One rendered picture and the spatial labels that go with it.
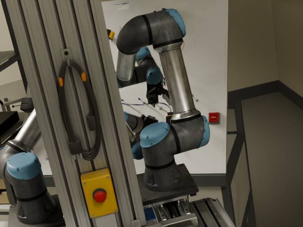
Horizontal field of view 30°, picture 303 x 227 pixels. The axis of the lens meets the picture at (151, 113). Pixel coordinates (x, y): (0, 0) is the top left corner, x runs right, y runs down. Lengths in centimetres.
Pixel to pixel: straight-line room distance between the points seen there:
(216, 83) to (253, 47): 297
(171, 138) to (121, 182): 41
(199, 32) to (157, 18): 100
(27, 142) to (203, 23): 130
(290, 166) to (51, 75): 323
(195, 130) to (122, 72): 42
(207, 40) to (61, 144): 153
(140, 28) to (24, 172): 66
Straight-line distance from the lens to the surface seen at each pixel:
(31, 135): 222
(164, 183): 214
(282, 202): 417
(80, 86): 163
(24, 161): 210
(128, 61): 223
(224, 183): 283
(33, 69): 161
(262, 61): 596
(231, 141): 328
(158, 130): 209
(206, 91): 294
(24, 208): 215
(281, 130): 522
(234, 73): 589
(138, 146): 233
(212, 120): 285
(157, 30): 208
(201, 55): 302
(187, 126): 211
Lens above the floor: 223
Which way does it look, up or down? 22 degrees down
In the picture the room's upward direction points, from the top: 11 degrees counter-clockwise
